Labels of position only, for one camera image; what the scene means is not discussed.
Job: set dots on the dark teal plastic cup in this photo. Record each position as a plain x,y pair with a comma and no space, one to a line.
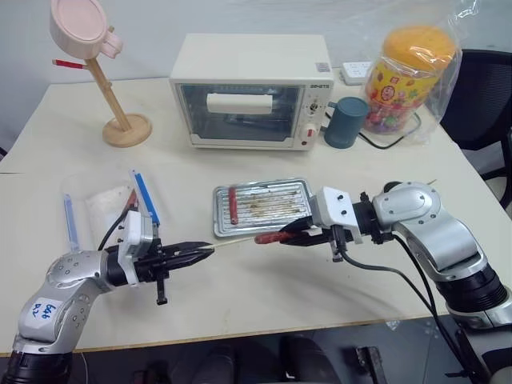
346,124

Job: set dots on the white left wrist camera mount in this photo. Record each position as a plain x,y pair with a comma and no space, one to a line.
131,234

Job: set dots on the pink plastic cup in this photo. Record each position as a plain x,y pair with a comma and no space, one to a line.
76,24

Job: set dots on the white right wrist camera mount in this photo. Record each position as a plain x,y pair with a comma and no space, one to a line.
332,204

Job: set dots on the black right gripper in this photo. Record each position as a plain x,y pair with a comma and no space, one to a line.
338,244

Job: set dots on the ribbed metal baking tray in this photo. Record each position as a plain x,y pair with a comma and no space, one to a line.
272,216

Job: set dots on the red sausage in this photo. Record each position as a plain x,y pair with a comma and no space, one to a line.
233,206
268,238

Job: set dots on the candy jar with yellow lid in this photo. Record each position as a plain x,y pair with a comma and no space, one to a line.
400,92

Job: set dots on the white power strip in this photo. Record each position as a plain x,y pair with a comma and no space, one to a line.
354,72

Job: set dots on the wooden cup stand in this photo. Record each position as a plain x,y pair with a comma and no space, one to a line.
128,134

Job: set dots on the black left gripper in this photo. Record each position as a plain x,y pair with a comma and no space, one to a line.
154,264

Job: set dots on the clear container with blue clips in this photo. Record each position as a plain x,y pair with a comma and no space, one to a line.
104,208

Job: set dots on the black office chair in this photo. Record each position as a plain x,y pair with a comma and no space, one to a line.
484,100

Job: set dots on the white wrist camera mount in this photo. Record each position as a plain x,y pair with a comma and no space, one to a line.
332,204
131,234

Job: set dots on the dark metal bracket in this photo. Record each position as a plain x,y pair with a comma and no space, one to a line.
370,366

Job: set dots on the white handwritten label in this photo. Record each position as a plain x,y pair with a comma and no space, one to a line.
45,310

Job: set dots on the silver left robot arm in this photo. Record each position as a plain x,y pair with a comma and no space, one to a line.
68,276

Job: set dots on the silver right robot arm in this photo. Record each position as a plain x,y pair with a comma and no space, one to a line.
420,224

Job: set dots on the clear plastic bag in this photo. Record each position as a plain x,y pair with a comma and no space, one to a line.
440,110

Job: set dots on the white toaster oven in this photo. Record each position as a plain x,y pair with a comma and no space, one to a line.
248,60

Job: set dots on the thin wooden skewer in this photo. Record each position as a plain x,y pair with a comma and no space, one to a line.
232,242

